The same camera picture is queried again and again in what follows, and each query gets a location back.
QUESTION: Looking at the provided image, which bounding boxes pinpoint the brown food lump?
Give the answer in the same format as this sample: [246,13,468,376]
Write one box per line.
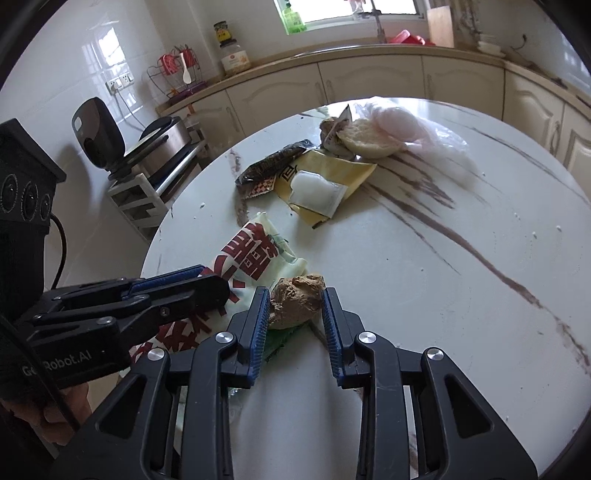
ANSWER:
[269,274,326,329]

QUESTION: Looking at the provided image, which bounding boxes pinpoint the clear white sachet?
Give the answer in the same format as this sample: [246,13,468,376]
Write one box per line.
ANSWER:
[290,170,347,217]

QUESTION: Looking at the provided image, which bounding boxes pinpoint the brown food scrap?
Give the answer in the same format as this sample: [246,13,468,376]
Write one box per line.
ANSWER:
[320,104,357,155]

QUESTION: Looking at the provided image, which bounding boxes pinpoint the red checkered small sachet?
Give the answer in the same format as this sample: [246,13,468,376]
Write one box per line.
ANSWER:
[244,175,279,199]

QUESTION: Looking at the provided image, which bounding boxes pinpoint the glass jar with cream label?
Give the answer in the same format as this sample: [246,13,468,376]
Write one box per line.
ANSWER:
[219,39,253,78]

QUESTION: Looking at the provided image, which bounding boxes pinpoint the red plastic basin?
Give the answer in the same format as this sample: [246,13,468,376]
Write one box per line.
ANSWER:
[387,29,435,47]

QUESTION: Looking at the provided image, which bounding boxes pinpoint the round white marble table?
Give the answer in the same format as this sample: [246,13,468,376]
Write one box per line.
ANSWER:
[139,97,591,474]

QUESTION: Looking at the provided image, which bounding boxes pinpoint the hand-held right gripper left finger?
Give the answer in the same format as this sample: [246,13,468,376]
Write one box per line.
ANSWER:
[48,286,273,480]

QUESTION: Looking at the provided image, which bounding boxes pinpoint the dark green wrapper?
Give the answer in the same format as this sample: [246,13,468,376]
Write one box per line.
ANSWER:
[264,320,317,361]

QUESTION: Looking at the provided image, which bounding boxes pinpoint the green dish soap bottle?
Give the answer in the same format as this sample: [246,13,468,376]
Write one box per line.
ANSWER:
[283,0,307,34]

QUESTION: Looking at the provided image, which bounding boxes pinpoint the black cable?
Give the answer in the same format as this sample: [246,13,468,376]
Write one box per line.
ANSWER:
[47,213,68,291]

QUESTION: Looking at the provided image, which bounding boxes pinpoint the black snack wrapper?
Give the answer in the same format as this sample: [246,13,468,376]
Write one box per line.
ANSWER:
[235,138,315,188]

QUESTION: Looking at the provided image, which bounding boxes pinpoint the round bread bun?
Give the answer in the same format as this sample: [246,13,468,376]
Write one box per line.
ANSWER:
[339,117,404,160]

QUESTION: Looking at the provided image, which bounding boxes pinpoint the yellow packet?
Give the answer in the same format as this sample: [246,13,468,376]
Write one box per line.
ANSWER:
[274,148,377,230]

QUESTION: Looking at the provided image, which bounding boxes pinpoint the person's left hand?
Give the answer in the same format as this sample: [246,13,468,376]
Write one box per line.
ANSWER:
[0,383,90,446]

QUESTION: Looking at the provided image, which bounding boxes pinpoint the white red printed packet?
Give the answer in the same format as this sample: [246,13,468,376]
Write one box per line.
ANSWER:
[129,211,308,370]

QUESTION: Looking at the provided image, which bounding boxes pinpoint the white rolling storage cart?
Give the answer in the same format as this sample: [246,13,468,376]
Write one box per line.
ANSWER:
[107,134,209,229]

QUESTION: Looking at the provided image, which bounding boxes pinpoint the kitchen window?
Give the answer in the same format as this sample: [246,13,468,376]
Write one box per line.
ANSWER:
[272,0,428,26]

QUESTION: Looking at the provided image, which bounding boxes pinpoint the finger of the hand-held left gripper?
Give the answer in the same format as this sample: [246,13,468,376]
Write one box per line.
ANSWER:
[41,264,206,305]
[21,274,232,334]

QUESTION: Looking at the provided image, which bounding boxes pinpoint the wooden cutting board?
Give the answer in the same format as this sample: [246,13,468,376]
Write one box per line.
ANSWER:
[426,6,456,48]

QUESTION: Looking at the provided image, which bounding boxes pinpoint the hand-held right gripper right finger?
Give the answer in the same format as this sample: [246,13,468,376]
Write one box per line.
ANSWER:
[321,287,539,480]

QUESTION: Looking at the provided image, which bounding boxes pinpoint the white wall socket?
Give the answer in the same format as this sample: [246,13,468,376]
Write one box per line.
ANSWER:
[105,73,136,96]

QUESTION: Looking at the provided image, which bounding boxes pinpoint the cream base cabinets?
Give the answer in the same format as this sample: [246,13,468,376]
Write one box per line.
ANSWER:
[156,44,591,185]

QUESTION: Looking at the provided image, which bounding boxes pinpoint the red utensil rack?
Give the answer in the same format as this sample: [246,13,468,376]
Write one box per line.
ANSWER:
[147,44,208,100]

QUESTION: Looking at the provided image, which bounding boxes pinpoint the clear plastic bag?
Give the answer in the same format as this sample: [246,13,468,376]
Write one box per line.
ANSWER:
[355,100,472,167]

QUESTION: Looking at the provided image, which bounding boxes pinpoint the black electric cooker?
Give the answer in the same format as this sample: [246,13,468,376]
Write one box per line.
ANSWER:
[71,97,194,182]

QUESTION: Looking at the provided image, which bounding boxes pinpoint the yellow label bottle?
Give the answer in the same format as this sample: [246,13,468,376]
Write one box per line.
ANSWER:
[213,21,235,47]

